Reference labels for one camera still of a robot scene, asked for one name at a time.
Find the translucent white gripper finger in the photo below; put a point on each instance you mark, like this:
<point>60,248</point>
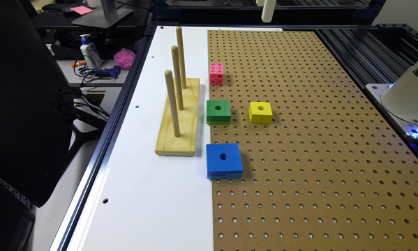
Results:
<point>268,7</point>

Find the pink linking cube block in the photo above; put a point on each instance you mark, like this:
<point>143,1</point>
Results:
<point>216,73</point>

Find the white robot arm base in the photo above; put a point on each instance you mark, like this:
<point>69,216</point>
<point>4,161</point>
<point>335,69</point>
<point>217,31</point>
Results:
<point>401,98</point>

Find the rear wooden peg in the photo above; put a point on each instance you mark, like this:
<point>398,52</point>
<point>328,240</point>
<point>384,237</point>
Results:
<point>180,46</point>

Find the wooden peg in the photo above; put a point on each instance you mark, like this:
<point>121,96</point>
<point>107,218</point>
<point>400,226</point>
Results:
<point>180,46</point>
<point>177,77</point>
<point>172,102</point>

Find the middle wooden peg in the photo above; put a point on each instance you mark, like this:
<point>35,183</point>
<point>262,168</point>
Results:
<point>177,77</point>

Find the yellow square block with hole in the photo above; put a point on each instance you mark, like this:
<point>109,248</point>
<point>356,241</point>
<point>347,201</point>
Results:
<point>260,112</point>

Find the green square block with hole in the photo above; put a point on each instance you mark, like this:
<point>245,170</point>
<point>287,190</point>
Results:
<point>218,112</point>

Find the front wooden peg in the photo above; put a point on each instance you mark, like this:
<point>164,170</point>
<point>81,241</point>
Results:
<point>172,102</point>

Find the pink mesh bath sponge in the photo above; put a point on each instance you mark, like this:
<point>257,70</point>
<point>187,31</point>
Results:
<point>124,58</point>

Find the blue square block with hole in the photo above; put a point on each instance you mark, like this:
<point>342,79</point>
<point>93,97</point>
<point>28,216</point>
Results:
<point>224,161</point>

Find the silver monitor stand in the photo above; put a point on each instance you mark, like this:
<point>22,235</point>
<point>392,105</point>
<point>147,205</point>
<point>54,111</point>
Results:
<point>104,14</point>

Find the blue glue gun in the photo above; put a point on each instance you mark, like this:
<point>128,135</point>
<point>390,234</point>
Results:
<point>112,73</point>

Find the wooden peg base board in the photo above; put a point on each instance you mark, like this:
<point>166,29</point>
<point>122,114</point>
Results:
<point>184,145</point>

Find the brown perforated pegboard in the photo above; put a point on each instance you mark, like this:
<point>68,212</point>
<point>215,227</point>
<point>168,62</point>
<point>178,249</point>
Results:
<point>328,172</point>

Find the white lotion pump bottle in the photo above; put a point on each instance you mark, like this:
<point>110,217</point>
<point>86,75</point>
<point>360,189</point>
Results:
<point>89,52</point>

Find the pink sticky note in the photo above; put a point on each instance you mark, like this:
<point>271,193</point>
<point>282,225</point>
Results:
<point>82,10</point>

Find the black monitor back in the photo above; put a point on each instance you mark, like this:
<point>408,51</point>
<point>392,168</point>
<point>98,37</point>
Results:
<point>36,111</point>

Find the black aluminium frame rails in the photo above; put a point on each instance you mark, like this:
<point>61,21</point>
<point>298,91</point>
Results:
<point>376,55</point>

